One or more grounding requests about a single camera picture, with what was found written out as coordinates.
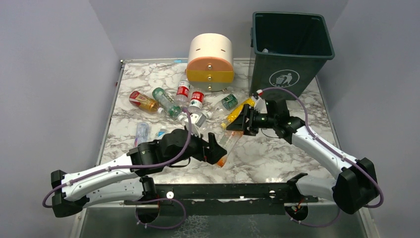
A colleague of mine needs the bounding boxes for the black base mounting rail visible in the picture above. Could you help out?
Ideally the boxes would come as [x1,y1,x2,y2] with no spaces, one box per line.
[124,182,319,218]

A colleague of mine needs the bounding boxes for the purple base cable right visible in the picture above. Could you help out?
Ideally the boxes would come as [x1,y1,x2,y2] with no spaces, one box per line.
[284,202,342,229]

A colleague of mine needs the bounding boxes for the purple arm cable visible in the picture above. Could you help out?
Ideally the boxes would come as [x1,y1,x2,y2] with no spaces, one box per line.
[42,108,192,209]
[261,87,384,209]

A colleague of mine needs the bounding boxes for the dark green plastic bin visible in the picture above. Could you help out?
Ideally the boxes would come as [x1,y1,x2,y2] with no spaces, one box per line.
[249,11,335,100]

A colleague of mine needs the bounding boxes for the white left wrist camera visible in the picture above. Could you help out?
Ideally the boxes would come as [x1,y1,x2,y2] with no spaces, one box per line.
[182,113,208,136]

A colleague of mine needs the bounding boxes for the clear bottle red label right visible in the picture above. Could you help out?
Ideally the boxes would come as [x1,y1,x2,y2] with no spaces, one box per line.
[188,87,205,114]

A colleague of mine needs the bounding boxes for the clear bottle dark green label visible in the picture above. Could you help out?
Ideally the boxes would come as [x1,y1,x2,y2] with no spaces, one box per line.
[204,94,238,118]

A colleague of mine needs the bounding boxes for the orange capped clear bottle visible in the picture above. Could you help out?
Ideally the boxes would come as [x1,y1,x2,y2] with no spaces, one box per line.
[217,130,243,168]

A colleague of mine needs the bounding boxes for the red label amber tea bottle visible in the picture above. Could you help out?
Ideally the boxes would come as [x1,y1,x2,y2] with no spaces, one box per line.
[129,91,164,114]

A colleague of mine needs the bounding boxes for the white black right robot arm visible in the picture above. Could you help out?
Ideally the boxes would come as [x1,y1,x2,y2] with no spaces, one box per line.
[225,99,381,214]

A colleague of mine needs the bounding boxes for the clear bottle red label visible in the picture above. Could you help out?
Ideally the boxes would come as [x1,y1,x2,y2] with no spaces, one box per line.
[175,80,191,104]
[188,87,205,114]

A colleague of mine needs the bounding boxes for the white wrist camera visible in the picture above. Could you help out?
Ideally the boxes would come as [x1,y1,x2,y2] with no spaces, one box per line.
[182,113,208,136]
[254,89,266,113]

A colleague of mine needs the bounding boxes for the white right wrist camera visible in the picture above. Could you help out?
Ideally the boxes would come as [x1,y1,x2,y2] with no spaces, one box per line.
[254,89,266,113]

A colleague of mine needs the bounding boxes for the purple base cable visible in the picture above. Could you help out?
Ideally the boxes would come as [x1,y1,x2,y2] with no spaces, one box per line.
[135,196,187,230]
[284,202,342,229]

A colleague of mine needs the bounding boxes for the green tinted water bottle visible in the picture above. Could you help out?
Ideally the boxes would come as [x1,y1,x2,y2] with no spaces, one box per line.
[152,87,185,122]

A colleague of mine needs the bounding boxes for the cream orange yellow drawer unit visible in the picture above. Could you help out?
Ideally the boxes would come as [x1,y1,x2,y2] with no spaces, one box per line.
[186,33,234,92]

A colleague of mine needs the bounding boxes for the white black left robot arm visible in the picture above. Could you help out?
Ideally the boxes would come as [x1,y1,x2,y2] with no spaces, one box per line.
[50,129,227,218]

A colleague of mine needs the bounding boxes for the clear bottle red label left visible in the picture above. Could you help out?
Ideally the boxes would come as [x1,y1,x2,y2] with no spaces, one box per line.
[175,80,191,104]

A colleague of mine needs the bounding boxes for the yellow juice bottle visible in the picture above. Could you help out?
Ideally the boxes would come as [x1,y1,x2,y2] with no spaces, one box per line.
[220,96,257,129]

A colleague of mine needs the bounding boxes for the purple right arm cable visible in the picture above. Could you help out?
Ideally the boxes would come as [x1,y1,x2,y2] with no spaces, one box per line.
[261,87,384,209]

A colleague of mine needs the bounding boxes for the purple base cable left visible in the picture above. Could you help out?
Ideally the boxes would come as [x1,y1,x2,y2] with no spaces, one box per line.
[135,196,187,230]

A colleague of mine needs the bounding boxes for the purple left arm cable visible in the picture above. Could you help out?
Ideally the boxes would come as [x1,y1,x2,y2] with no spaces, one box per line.
[42,108,192,209]

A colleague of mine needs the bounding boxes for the crushed clear bottle pink label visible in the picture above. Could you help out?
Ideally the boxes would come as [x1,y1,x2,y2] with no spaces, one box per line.
[134,122,149,147]

